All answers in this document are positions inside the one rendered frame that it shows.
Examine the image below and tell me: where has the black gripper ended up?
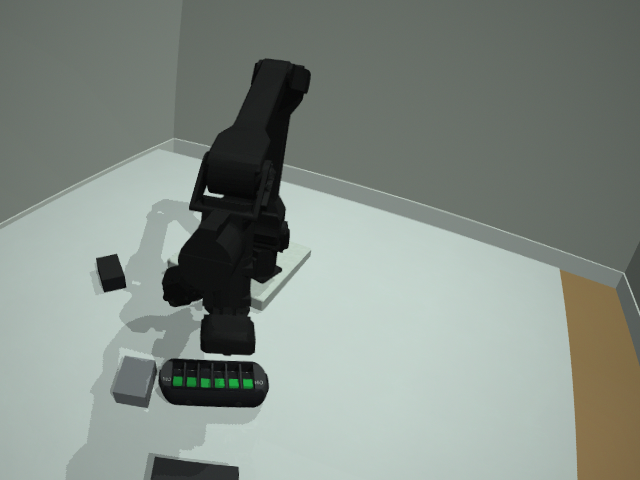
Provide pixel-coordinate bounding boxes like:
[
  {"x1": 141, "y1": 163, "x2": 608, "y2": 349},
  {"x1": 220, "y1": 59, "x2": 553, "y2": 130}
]
[{"x1": 200, "y1": 253, "x2": 256, "y2": 356}]

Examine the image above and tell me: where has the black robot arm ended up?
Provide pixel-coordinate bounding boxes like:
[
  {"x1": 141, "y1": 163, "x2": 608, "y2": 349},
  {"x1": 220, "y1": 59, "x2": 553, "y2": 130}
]
[{"x1": 162, "y1": 58, "x2": 311, "y2": 308}]

